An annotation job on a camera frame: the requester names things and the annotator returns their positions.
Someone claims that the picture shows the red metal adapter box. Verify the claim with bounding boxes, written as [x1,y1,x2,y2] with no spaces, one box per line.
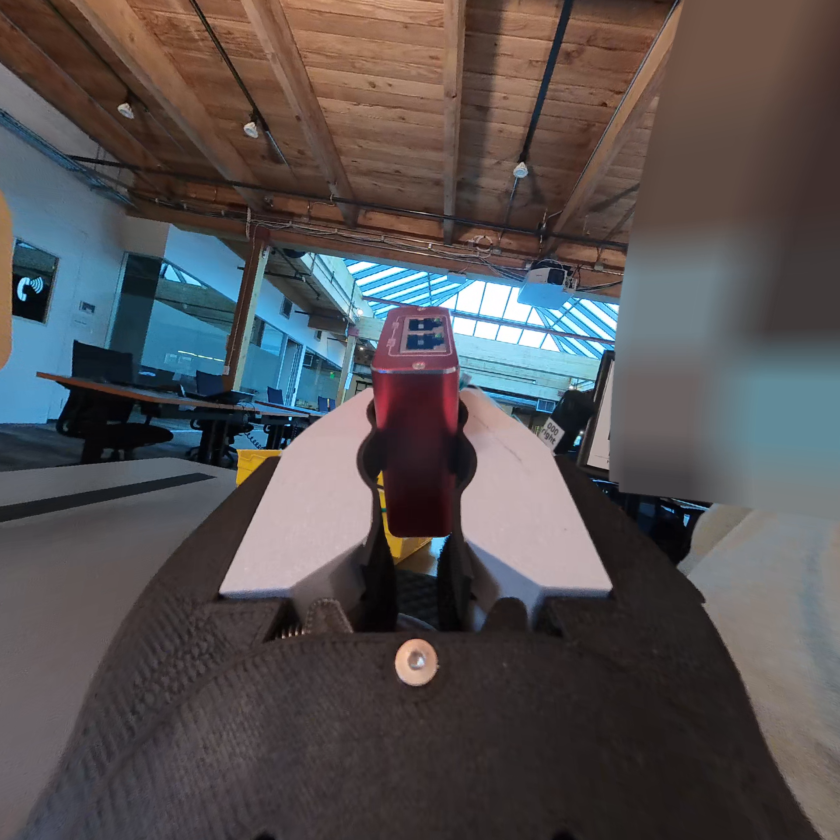
[369,306,462,539]

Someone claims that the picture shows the yellow plastic bin with divider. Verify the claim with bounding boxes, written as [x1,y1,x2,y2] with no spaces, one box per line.
[235,448,435,560]

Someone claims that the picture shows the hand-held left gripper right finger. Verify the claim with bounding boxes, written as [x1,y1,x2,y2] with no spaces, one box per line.
[453,387,616,630]

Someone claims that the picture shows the black office chair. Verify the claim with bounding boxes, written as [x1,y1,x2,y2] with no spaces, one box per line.
[56,340,177,463]

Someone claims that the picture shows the black wall sign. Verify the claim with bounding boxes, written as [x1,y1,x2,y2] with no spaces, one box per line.
[12,238,61,324]

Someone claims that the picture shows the framed marker sign on stand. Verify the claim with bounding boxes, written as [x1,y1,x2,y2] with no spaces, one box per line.
[577,350,619,483]

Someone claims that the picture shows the white ceiling projector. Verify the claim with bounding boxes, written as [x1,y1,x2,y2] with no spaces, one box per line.
[517,258,580,309]

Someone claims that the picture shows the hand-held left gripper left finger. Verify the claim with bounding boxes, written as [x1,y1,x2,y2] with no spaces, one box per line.
[218,390,388,618]

